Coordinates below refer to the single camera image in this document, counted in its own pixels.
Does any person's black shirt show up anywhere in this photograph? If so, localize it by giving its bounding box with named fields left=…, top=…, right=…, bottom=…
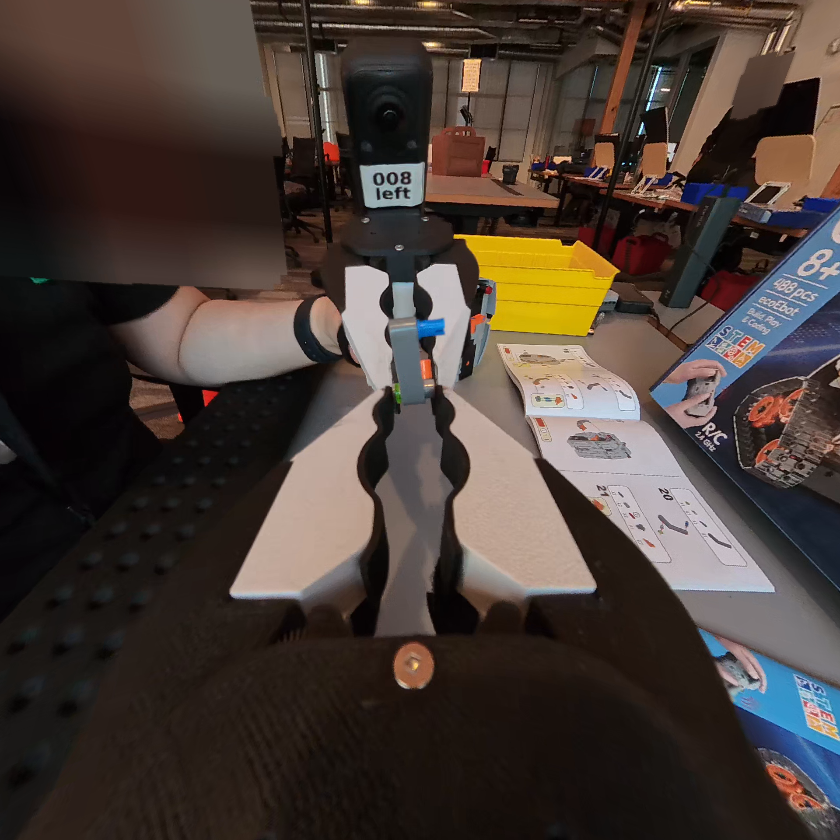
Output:
left=0, top=276, right=179, bottom=621

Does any grey bent toy beam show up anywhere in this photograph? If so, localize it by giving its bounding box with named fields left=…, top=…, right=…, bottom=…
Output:
left=387, top=315, right=447, bottom=414

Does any partly built toy robot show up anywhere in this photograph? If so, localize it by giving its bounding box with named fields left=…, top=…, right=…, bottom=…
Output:
left=459, top=279, right=500, bottom=382

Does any dark teal upright box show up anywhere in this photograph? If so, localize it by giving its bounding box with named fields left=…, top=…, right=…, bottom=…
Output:
left=659, top=196, right=742, bottom=308

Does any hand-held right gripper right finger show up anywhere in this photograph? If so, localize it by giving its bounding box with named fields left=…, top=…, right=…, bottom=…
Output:
left=427, top=386, right=598, bottom=636

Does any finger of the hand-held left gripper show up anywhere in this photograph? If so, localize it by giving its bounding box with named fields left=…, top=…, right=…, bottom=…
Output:
left=415, top=261, right=473, bottom=389
left=341, top=264, right=398, bottom=392

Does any brown paper bag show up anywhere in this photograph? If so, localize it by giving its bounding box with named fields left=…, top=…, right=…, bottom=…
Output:
left=431, top=126, right=487, bottom=177

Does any wooden background table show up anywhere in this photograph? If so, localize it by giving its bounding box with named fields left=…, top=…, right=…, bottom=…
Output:
left=423, top=172, right=560, bottom=234

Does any person's left hand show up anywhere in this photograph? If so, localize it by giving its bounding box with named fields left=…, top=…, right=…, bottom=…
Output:
left=310, top=294, right=361, bottom=366

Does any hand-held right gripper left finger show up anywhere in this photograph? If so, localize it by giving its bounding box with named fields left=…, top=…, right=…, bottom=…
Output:
left=230, top=387, right=396, bottom=636

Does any black wristband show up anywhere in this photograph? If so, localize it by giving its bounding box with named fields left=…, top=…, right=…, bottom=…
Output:
left=293, top=297, right=342, bottom=364

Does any open white instruction manual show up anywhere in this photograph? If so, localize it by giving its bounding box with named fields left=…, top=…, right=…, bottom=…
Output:
left=497, top=343, right=777, bottom=592

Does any red bag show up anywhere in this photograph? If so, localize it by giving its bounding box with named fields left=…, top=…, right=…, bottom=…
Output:
left=613, top=233, right=672, bottom=275
left=699, top=269, right=762, bottom=312

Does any blue cover booklet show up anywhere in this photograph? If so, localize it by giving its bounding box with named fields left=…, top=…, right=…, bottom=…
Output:
left=699, top=629, right=840, bottom=840

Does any yellow plastic bin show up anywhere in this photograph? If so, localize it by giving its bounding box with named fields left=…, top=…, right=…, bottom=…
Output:
left=454, top=234, right=620, bottom=337

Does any blue toy robot box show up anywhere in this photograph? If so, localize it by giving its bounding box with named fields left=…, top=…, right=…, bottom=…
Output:
left=650, top=203, right=840, bottom=592

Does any person's left forearm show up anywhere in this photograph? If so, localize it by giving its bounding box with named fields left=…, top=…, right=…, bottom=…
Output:
left=112, top=285, right=304, bottom=388

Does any black perforated mat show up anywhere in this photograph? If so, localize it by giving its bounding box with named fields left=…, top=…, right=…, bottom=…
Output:
left=0, top=364, right=342, bottom=840

